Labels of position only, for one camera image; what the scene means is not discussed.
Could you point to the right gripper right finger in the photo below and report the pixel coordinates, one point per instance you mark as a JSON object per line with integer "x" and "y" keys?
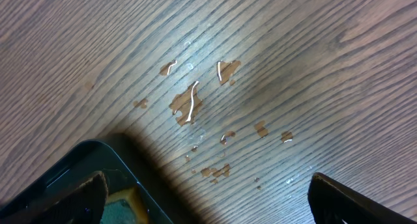
{"x": 332, "y": 202}

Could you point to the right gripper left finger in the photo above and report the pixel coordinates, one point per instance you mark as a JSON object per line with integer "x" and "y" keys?
{"x": 82, "y": 202}

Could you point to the black rectangular tray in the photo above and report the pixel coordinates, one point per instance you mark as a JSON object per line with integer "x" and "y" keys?
{"x": 123, "y": 167}

